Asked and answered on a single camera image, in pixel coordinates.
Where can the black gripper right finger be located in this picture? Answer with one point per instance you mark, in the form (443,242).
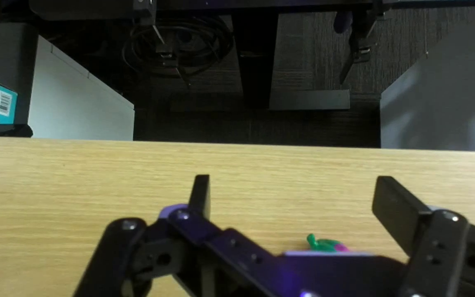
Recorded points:
(399,209)

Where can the purple plastic grapes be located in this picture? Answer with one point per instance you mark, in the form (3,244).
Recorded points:
(326,245)

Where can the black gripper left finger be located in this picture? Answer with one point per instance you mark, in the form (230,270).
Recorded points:
(201,193)

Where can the grey side panel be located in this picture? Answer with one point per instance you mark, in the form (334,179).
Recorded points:
(438,92)

